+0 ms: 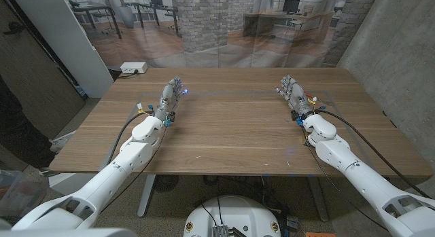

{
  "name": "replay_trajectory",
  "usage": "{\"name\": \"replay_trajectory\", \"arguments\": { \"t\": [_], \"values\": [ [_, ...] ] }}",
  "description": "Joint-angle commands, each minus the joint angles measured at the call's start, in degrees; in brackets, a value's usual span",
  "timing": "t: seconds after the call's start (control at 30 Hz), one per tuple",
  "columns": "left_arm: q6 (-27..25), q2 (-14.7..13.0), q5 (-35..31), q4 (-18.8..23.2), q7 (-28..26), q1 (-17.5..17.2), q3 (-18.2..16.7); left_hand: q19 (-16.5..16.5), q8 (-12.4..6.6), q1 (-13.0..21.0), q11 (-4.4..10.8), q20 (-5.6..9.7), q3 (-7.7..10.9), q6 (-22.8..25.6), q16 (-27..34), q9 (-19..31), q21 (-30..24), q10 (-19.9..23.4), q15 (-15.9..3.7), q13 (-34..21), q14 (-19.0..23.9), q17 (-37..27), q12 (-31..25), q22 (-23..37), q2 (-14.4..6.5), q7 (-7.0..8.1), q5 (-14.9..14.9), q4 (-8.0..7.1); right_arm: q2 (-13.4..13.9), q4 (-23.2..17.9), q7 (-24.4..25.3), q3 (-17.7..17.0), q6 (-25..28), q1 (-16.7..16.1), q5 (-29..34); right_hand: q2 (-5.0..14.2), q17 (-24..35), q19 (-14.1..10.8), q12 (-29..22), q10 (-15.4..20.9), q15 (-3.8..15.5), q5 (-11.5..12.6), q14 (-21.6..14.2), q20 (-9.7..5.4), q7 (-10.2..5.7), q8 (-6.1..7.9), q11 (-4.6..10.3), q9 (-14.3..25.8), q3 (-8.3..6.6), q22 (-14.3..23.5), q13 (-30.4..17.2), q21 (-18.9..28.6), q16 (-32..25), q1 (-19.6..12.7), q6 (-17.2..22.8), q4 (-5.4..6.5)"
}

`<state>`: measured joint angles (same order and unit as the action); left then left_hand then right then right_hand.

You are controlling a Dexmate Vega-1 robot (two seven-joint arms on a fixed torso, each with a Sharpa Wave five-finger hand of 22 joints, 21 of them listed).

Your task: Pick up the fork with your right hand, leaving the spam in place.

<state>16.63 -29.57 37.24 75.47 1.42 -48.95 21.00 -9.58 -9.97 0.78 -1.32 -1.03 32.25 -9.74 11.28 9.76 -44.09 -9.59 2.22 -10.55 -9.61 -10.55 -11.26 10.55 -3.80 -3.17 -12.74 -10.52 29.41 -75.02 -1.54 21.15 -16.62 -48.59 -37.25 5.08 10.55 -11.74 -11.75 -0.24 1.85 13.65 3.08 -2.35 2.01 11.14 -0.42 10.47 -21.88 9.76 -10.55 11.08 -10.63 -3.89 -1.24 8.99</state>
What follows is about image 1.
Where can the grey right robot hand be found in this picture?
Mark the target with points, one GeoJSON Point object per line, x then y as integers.
{"type": "Point", "coordinates": [297, 96]}

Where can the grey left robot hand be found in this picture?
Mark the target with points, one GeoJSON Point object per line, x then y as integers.
{"type": "Point", "coordinates": [167, 101]}

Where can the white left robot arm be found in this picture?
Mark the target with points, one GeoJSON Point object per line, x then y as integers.
{"type": "Point", "coordinates": [112, 176]}

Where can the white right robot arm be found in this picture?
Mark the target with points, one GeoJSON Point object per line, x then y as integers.
{"type": "Point", "coordinates": [360, 176]}

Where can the white power box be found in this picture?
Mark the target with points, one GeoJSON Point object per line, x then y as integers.
{"type": "Point", "coordinates": [133, 67]}

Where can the black round fan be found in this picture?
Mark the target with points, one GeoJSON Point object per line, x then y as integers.
{"type": "Point", "coordinates": [166, 182]}

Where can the grey table leg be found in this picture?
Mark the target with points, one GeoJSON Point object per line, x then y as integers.
{"type": "Point", "coordinates": [318, 199]}
{"type": "Point", "coordinates": [146, 196]}

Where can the white cabinet panel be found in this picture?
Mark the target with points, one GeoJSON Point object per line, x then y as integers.
{"type": "Point", "coordinates": [68, 43]}

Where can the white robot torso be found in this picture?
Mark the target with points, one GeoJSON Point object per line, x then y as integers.
{"type": "Point", "coordinates": [232, 216]}

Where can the wooden door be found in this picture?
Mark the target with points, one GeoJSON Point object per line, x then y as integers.
{"type": "Point", "coordinates": [34, 77]}

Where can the orange flat item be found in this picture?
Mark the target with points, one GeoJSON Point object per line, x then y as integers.
{"type": "Point", "coordinates": [319, 235]}

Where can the person in dark clothes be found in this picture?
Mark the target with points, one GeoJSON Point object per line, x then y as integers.
{"type": "Point", "coordinates": [20, 135]}

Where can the clear plastic bin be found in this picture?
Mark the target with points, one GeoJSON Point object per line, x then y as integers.
{"type": "Point", "coordinates": [17, 196]}

